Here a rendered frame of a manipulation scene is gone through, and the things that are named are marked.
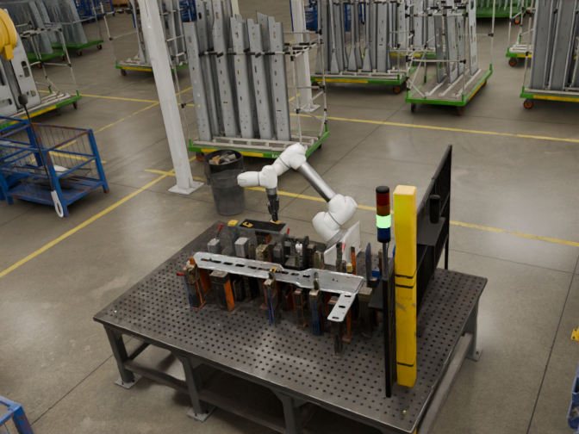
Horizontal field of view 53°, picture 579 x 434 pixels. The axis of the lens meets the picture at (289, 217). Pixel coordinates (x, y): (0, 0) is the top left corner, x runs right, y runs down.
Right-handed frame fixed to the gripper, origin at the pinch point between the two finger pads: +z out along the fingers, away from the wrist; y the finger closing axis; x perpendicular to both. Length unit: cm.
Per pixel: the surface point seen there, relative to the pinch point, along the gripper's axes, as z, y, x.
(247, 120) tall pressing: 67, -301, -316
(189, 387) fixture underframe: 99, 100, -13
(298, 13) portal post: -45, -511, -372
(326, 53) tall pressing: 60, -654, -425
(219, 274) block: 23, 55, -10
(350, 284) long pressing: 26, 15, 76
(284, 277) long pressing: 26, 31, 31
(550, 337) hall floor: 126, -121, 175
